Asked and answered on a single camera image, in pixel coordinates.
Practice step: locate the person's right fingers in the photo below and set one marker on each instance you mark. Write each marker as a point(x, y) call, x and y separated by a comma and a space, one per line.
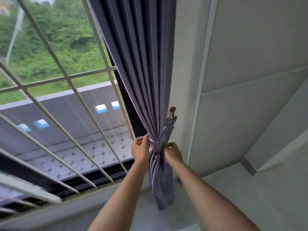
point(169, 146)

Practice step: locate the grey purple curtain tieback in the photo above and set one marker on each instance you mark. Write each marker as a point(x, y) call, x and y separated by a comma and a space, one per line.
point(160, 141)

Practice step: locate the grey purple curtain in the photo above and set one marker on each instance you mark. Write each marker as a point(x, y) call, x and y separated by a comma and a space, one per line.
point(142, 69)

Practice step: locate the brown wall hook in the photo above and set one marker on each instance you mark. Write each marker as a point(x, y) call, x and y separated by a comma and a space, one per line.
point(173, 111)

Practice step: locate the green trees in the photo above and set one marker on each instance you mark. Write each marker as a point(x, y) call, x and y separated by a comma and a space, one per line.
point(53, 40)

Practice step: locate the person's right hand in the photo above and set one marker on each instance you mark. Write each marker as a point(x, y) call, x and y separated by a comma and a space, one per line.
point(173, 153)

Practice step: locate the white window security grille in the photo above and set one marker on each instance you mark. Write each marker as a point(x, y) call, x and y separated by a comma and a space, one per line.
point(60, 93)

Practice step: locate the grey utility pole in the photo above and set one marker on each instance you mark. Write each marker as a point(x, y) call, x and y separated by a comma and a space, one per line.
point(15, 33)

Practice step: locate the person's right forearm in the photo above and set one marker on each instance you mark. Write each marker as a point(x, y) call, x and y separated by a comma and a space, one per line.
point(211, 199)

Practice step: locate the person's left hand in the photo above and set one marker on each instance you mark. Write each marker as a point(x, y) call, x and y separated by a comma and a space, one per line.
point(139, 151)

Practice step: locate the person's left forearm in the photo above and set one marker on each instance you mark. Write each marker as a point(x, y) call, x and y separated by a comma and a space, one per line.
point(120, 197)

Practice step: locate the person's left thumb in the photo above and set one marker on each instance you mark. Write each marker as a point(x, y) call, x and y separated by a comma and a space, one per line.
point(145, 140)

